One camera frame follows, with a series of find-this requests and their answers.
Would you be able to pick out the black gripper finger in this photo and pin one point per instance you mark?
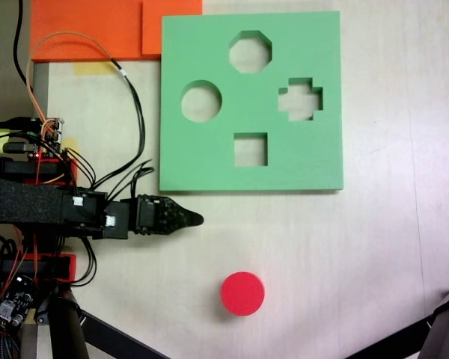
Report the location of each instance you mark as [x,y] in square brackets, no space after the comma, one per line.
[172,226]
[172,209]

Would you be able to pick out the wide yellow tape strip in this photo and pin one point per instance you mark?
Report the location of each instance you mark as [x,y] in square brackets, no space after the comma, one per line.
[93,69]

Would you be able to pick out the black tripod leg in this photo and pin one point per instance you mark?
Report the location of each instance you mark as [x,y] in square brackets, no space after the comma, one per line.
[67,333]
[447,325]

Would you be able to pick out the red black table clamp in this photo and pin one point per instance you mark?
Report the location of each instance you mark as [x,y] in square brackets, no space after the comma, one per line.
[60,267]
[54,170]

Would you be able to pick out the green shape sorter board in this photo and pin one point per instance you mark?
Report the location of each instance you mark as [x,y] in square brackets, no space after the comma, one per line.
[209,168]

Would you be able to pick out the grey metal post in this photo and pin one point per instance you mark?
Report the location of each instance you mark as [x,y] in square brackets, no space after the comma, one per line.
[41,89]

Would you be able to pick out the black power converter board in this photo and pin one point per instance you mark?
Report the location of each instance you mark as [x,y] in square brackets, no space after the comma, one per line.
[13,303]

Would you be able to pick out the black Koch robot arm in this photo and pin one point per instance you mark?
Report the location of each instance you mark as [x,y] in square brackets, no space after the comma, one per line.
[26,202]

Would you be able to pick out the large orange foam block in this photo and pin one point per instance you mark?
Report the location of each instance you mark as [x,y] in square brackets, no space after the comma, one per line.
[82,22]

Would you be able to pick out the red cylinder block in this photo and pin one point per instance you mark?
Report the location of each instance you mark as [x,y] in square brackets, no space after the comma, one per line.
[242,293]

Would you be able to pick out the small orange foam block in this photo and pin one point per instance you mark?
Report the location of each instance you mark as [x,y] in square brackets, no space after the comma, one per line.
[172,26]

